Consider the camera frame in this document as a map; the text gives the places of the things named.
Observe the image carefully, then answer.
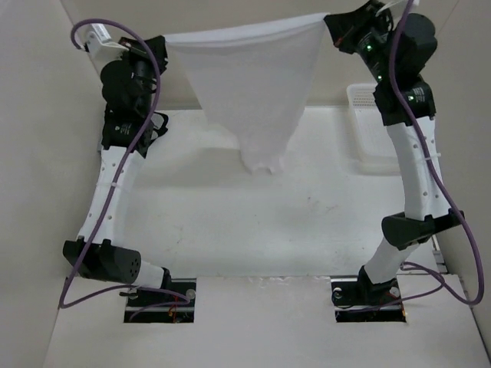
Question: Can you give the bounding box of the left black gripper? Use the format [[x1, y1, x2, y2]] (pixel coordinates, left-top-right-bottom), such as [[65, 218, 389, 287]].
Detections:
[[113, 36, 170, 115]]

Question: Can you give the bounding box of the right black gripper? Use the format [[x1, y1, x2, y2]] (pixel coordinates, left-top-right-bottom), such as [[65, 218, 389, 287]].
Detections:
[[325, 0, 394, 84]]

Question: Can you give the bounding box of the white tank top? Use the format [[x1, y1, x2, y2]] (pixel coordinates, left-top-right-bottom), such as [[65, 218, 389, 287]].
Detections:
[[165, 13, 326, 173]]

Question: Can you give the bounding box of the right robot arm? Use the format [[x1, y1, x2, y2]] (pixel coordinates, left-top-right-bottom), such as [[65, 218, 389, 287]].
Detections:
[[324, 1, 459, 307]]

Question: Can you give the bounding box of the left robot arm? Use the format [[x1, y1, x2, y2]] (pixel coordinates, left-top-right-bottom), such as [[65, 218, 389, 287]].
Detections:
[[63, 36, 172, 306]]

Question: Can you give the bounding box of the white plastic basket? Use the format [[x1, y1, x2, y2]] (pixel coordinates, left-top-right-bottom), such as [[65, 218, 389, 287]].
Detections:
[[346, 84, 400, 175]]

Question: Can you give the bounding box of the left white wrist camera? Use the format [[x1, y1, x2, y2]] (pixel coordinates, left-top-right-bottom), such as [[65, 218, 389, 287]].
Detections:
[[85, 23, 128, 61]]

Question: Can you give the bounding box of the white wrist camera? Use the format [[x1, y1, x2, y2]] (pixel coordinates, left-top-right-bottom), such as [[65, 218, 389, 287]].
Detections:
[[376, 0, 420, 18], [85, 23, 128, 61]]

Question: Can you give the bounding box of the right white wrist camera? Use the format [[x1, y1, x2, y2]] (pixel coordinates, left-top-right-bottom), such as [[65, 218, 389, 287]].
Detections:
[[376, 0, 420, 18]]

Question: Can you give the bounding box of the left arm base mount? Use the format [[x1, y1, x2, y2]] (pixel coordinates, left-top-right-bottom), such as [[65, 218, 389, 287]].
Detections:
[[119, 278, 197, 324]]

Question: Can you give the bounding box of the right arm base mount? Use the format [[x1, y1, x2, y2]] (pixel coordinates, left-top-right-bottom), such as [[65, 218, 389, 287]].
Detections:
[[331, 278, 407, 323]]

